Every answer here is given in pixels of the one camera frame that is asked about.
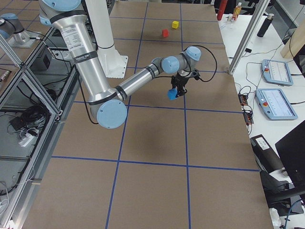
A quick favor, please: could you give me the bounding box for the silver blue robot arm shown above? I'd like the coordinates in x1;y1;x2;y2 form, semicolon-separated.
39;0;201;129

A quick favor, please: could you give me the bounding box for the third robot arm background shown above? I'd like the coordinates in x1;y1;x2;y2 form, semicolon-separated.
0;13;36;48

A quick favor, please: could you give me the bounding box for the black water bottle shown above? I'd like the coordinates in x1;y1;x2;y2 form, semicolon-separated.
257;13;274;38

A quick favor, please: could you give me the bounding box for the orange circuit board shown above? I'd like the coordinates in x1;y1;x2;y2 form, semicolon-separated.
238;94;248;105

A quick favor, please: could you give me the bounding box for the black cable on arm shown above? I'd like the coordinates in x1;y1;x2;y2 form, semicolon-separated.
188;45;218;83

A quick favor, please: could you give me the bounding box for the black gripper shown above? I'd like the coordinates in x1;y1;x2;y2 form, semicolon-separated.
171;69;200;97

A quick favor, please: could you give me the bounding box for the blue cube block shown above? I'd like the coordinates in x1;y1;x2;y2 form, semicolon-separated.
167;88;177;100

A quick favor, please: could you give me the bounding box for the far blue teach pendant tablet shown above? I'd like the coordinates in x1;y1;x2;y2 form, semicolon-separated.
261;59;294;86

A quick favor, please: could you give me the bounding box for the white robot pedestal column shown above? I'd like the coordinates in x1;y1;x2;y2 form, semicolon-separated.
85;0;128;79

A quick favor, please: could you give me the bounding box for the yellow cube block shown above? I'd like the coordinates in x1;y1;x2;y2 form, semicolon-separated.
172;21;179;29

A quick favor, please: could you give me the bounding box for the blue teach pendant tablet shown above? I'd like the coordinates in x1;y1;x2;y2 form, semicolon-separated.
255;88;298;121
261;59;294;86

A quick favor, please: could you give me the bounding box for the brown black box device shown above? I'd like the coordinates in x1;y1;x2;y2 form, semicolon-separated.
250;135;284;173

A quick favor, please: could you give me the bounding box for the aluminium frame post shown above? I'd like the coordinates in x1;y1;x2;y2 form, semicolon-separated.
227;0;270;75

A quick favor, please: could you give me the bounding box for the black computer monitor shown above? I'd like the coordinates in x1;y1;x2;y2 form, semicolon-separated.
275;121;305;186

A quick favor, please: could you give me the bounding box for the red cylinder bottle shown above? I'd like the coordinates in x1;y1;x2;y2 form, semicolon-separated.
217;0;227;21

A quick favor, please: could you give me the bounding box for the white power strip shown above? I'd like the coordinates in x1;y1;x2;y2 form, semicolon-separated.
19;133;34;147

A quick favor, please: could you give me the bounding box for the red cube block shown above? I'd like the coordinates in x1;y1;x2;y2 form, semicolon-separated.
162;29;169;38

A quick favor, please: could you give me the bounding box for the orange drink bottle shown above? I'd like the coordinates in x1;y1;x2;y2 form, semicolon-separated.
232;2;242;21

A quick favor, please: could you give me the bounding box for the near blue teach pendant tablet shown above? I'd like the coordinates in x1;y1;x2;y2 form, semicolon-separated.
255;88;298;121

